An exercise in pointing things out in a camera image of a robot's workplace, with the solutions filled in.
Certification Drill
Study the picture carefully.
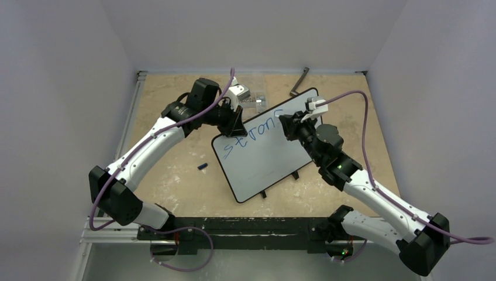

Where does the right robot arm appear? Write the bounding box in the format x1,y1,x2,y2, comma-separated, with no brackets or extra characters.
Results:
278,111,450,276

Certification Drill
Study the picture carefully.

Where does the black metal allen key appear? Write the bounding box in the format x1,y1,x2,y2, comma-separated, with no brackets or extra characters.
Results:
290,67,309,97

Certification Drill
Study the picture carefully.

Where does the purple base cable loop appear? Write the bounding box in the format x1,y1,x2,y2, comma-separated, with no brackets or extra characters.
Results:
149,224,214,273

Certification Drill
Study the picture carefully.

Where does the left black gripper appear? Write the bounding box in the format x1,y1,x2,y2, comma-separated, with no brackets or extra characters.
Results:
203,99,247,138

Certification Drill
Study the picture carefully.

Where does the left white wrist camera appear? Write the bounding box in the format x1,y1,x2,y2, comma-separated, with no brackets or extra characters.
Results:
225,77,250,111

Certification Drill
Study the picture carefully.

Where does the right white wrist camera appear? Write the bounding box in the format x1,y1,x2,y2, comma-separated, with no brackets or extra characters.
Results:
301,97,329,123

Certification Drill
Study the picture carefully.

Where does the white whiteboard black frame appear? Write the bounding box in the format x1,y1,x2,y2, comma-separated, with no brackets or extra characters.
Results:
211,88,319,203

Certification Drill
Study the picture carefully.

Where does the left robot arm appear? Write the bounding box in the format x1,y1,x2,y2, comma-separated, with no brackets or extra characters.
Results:
89,77,250,239

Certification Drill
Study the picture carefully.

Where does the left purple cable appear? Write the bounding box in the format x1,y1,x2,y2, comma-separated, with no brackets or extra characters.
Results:
89,67,236,232

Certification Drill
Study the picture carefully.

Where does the aluminium rail frame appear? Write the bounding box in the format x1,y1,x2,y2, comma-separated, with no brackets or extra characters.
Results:
70,70,149,280

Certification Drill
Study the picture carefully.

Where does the blue marker cap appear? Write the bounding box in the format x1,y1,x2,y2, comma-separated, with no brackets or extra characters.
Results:
197,163,208,170

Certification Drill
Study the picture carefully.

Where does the clear plastic screw box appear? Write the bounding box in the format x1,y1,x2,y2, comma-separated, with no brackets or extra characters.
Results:
235,73,269,120

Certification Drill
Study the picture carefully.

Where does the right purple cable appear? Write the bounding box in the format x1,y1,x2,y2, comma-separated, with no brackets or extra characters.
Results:
318,90,495,246

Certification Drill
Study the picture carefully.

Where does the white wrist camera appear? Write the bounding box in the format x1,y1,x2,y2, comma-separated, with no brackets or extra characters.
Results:
225,77,250,111
301,97,329,123

